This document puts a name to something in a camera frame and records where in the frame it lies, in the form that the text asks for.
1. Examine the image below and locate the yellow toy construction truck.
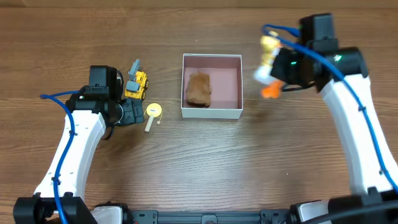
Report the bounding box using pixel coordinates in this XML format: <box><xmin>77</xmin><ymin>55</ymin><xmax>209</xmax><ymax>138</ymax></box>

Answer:
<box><xmin>124</xmin><ymin>59</ymin><xmax>149</xmax><ymax>101</ymax></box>

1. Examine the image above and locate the yellow wooden rattle drum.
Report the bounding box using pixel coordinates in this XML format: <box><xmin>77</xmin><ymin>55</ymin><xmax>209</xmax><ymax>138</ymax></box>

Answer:
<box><xmin>144</xmin><ymin>103</ymin><xmax>163</xmax><ymax>133</ymax></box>

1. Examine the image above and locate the white yellow plush duck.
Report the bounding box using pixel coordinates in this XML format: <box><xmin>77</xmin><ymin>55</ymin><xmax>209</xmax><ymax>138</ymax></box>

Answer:
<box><xmin>254</xmin><ymin>31</ymin><xmax>283</xmax><ymax>98</ymax></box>

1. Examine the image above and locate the brown plush toy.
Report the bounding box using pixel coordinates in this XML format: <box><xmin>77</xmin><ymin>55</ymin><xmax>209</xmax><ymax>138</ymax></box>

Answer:
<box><xmin>185</xmin><ymin>72</ymin><xmax>212</xmax><ymax>107</ymax></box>

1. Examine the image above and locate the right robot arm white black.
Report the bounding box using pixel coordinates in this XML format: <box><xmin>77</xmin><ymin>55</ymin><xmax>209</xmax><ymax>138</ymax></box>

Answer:
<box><xmin>271</xmin><ymin>14</ymin><xmax>397</xmax><ymax>223</ymax></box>

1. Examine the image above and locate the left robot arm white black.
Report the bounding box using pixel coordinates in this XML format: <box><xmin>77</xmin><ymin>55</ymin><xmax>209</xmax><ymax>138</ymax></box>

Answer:
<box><xmin>13</xmin><ymin>65</ymin><xmax>144</xmax><ymax>223</ymax></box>

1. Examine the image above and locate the white cardboard box pink inside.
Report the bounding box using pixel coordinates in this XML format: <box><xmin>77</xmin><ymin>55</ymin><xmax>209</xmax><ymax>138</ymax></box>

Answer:
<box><xmin>180</xmin><ymin>54</ymin><xmax>243</xmax><ymax>119</ymax></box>

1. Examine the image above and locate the blue right cable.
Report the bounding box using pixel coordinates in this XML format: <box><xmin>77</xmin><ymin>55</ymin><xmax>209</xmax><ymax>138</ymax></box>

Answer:
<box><xmin>261</xmin><ymin>23</ymin><xmax>398</xmax><ymax>194</ymax></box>

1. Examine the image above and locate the blue cable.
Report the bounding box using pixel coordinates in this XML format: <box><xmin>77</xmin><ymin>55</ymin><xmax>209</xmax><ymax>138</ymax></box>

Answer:
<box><xmin>261</xmin><ymin>23</ymin><xmax>398</xmax><ymax>194</ymax></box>
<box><xmin>39</xmin><ymin>90</ymin><xmax>82</xmax><ymax>224</ymax></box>

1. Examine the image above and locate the blue left cable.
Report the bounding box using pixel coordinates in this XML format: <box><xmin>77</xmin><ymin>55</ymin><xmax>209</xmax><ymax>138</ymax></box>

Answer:
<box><xmin>39</xmin><ymin>90</ymin><xmax>82</xmax><ymax>224</ymax></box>

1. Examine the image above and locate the black mounting rail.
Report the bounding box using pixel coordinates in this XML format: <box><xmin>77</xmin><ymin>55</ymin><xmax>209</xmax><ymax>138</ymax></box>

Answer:
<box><xmin>132</xmin><ymin>209</ymin><xmax>288</xmax><ymax>224</ymax></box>

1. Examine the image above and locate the black cable bottom right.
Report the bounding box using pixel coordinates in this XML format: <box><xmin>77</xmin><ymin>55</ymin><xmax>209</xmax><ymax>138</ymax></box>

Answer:
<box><xmin>303</xmin><ymin>200</ymin><xmax>398</xmax><ymax>224</ymax></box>

